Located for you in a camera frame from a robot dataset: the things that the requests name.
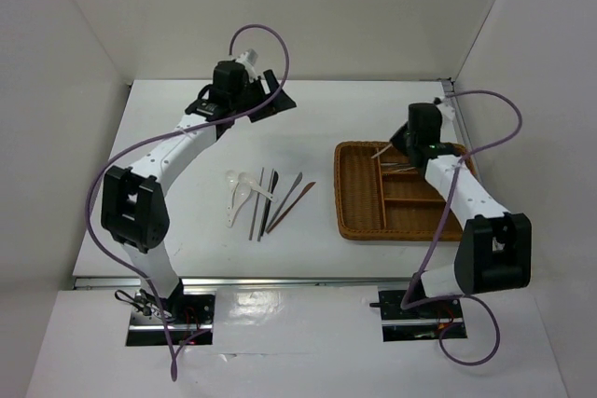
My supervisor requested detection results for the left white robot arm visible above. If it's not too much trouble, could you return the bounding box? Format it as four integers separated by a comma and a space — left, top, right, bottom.
101, 49, 296, 323

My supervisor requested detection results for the aluminium rail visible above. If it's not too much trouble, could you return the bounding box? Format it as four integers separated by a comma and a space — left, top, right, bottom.
439, 78, 466, 144
73, 277, 410, 290

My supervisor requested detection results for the copper table knife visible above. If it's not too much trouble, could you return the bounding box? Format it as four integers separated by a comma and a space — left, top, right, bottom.
266, 181, 316, 234

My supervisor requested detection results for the aluminium rail front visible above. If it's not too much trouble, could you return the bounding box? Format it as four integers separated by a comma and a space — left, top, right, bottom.
73, 277, 410, 290

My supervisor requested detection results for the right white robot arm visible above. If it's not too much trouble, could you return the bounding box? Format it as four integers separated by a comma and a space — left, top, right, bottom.
390, 103, 532, 316

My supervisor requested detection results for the brown wicker cutlery tray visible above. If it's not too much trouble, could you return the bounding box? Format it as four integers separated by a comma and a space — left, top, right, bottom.
334, 141, 445, 241

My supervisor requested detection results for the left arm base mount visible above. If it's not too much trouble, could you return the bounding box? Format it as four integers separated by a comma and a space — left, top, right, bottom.
114, 290, 215, 347

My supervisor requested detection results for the aluminium rail right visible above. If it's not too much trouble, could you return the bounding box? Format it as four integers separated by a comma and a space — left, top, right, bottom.
439, 78, 466, 144

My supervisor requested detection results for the grey chopstick right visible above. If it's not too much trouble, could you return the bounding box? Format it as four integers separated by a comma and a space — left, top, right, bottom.
257, 169, 278, 242

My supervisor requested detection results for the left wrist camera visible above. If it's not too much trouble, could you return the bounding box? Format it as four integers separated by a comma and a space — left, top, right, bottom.
236, 48, 258, 71

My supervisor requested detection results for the white ceramic spoon upper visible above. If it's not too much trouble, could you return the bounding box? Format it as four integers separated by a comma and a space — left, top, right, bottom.
238, 172, 277, 202

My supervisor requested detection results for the white ceramic spoon left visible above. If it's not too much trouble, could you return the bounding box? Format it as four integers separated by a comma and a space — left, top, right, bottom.
225, 170, 239, 213

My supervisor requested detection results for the silver table knife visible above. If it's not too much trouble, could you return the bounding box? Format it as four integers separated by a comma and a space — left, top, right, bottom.
265, 172, 303, 234

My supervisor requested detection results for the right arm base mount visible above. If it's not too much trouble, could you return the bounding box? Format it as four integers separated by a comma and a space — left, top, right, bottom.
368, 290, 467, 342

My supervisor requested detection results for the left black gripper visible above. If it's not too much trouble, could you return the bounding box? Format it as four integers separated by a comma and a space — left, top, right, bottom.
231, 70, 297, 124

